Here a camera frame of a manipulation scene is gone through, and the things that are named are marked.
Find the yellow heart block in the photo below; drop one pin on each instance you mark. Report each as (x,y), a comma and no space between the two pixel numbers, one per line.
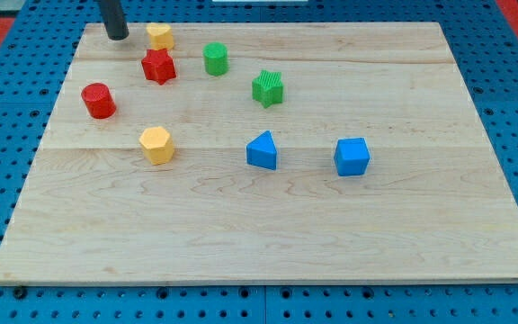
(160,35)

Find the blue triangle block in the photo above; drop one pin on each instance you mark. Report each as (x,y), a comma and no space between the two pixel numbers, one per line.
(262,152)

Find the light wooden board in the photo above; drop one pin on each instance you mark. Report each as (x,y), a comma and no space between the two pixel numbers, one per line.
(433,206)

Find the green star block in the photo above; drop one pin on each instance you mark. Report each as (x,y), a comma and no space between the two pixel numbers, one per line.
(267,88)

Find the blue cube block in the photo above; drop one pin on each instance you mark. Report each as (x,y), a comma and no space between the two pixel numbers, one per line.
(351,157)

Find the yellow hexagon block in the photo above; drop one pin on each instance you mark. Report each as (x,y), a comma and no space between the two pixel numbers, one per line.
(157,145)

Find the green cylinder block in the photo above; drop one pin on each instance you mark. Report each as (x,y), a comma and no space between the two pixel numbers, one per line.
(215,56)

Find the red star block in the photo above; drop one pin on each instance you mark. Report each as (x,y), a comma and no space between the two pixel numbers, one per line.
(158,66)

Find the red cylinder block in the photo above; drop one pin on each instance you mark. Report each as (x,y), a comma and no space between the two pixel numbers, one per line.
(98,100)

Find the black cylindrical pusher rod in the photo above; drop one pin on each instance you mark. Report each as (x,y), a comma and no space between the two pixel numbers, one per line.
(114,20)

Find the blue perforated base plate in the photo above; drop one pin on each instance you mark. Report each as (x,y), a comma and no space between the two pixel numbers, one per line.
(34,59)

